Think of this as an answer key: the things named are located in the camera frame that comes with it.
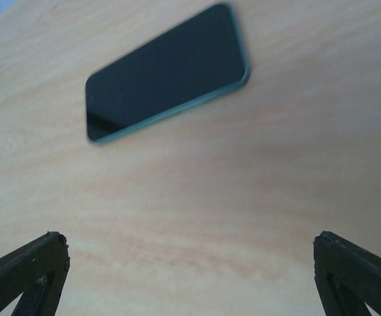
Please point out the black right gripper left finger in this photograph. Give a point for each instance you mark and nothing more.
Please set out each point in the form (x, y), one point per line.
(35, 273)

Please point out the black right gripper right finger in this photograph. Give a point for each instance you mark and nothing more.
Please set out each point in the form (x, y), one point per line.
(348, 277)

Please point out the green-edged black phone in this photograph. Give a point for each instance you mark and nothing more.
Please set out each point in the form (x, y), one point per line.
(192, 63)

